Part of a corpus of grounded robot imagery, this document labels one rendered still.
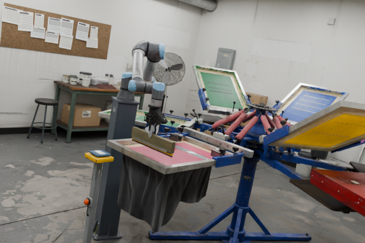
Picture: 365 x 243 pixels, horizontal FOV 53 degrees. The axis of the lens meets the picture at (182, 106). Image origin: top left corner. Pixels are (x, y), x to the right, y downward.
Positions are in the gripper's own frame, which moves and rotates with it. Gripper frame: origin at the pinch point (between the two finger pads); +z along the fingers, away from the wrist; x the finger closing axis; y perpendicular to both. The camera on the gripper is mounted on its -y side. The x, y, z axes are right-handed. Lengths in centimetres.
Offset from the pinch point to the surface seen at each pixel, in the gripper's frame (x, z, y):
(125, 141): 0.7, 11.4, 25.3
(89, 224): 32, 59, 10
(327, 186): -48, 4, -99
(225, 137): -73, 3, -6
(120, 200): 5, 51, 17
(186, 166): -4.3, 11.0, -29.3
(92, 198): 33, 42, 10
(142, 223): -69, 110, 65
